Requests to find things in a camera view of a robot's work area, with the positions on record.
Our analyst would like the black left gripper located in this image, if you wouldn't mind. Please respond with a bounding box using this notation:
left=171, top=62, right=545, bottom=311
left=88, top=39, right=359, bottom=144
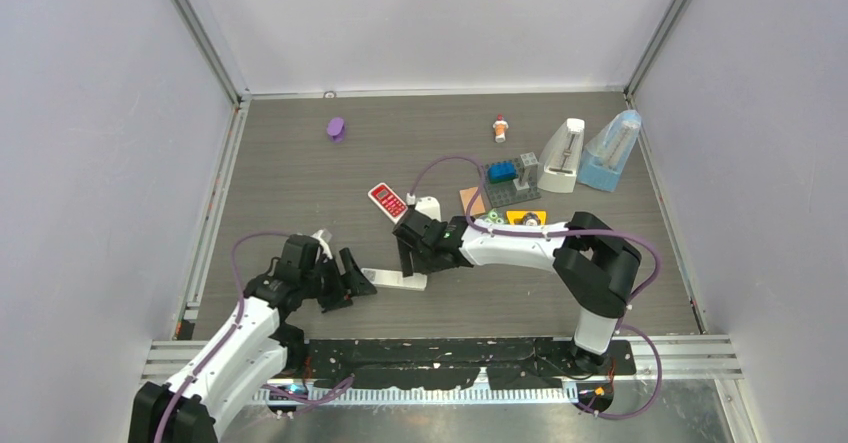
left=300, top=248, right=375, bottom=313

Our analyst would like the slim white remote control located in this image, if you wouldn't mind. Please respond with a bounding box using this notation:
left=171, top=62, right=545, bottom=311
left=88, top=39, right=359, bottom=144
left=362, top=268, right=428, bottom=291

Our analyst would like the white remote with red keypad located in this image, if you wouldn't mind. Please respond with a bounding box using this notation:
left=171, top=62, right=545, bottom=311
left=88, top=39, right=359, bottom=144
left=367, top=182, right=408, bottom=224

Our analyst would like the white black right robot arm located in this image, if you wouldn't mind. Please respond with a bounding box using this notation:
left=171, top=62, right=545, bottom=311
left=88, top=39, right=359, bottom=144
left=393, top=210, right=642, bottom=374

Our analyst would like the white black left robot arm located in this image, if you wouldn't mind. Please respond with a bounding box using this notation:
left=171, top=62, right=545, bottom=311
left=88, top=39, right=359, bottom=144
left=128, top=231, right=377, bottom=442

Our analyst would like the brown cork square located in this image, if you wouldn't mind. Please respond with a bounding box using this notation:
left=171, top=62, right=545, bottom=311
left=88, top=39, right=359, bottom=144
left=459, top=187, right=487, bottom=217

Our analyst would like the green owl toy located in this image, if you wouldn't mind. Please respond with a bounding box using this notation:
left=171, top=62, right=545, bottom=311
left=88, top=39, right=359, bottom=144
left=482, top=210, right=505, bottom=225

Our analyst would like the yellow triangular wooden piece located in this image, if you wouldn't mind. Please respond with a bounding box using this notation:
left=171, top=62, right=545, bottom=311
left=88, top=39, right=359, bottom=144
left=505, top=210, right=547, bottom=226

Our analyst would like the grey building block baseplate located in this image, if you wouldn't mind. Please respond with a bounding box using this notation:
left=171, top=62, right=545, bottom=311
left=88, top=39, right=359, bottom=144
left=483, top=157, right=541, bottom=208

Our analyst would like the blue building brick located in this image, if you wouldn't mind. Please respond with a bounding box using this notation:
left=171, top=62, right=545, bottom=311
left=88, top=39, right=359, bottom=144
left=487, top=161, right=517, bottom=184

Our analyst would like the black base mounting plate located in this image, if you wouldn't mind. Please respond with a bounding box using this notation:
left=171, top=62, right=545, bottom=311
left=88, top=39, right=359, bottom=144
left=242, top=336, right=637, bottom=391

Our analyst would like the purple plastic cap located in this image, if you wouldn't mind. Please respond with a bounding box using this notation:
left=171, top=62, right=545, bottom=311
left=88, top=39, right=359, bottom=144
left=326, top=117, right=346, bottom=143

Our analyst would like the small orange white bottle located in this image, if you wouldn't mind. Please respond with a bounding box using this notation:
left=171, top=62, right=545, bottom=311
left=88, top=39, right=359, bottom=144
left=492, top=114, right=509, bottom=143

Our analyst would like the white metronome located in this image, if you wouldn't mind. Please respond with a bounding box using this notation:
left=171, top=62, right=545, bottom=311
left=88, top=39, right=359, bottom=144
left=537, top=118, right=585, bottom=194

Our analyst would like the light blue metronome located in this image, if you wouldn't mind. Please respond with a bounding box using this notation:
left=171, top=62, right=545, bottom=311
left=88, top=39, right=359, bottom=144
left=577, top=110, right=642, bottom=192

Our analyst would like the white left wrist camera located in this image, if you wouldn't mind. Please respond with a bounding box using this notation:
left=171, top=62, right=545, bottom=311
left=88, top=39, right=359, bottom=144
left=311, top=228, right=334, bottom=260

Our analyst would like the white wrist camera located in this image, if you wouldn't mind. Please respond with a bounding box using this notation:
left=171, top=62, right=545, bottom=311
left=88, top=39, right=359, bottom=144
left=311, top=228, right=334, bottom=260
left=405, top=194, right=442, bottom=221

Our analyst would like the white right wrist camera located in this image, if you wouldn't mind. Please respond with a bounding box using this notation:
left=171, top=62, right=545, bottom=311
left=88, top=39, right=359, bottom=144
left=405, top=194, right=442, bottom=221

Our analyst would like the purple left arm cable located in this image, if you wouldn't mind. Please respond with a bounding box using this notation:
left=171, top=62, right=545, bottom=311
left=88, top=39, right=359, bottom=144
left=153, top=231, right=293, bottom=443

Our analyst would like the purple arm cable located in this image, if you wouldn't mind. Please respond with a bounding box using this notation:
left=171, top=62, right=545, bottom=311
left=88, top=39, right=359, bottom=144
left=407, top=155, right=664, bottom=421
left=153, top=231, right=293, bottom=443

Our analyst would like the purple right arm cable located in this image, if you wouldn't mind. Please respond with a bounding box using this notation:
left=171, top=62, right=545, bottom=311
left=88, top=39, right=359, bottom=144
left=407, top=155, right=664, bottom=421

